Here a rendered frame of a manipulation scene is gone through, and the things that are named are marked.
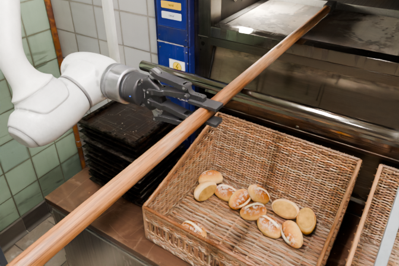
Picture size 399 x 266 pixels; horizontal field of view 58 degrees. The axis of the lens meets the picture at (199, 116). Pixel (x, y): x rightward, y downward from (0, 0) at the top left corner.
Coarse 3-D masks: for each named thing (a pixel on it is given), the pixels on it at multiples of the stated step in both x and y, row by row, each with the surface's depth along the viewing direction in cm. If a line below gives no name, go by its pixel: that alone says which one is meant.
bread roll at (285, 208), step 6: (276, 204) 128; (282, 204) 127; (288, 204) 127; (294, 204) 127; (276, 210) 128; (282, 210) 127; (288, 210) 126; (294, 210) 125; (282, 216) 127; (288, 216) 126; (294, 216) 125
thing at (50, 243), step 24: (312, 24) 123; (288, 48) 107; (216, 96) 77; (192, 120) 70; (168, 144) 63; (144, 168) 58; (96, 192) 53; (120, 192) 54; (72, 216) 49; (96, 216) 51; (48, 240) 45; (24, 264) 43
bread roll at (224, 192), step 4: (220, 184) 137; (224, 184) 136; (228, 184) 137; (216, 188) 137; (220, 188) 135; (224, 188) 134; (228, 188) 134; (232, 188) 134; (216, 192) 136; (220, 192) 135; (224, 192) 134; (228, 192) 134; (232, 192) 133; (220, 196) 135; (224, 196) 134; (228, 196) 134; (224, 200) 135; (228, 200) 134
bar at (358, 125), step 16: (144, 64) 102; (192, 80) 95; (208, 80) 93; (240, 96) 88; (256, 96) 86; (272, 96) 85; (288, 112) 84; (304, 112) 81; (320, 112) 79; (336, 112) 79; (352, 128) 76; (368, 128) 75; (384, 128) 74; (384, 240) 69; (384, 256) 68
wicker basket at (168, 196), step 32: (224, 128) 141; (256, 128) 133; (192, 160) 135; (224, 160) 144; (256, 160) 136; (288, 160) 129; (320, 160) 123; (352, 160) 117; (160, 192) 121; (192, 192) 140; (320, 192) 125; (160, 224) 114; (224, 224) 127; (256, 224) 127; (320, 224) 127; (192, 256) 111; (224, 256) 102; (256, 256) 115; (288, 256) 115; (320, 256) 96
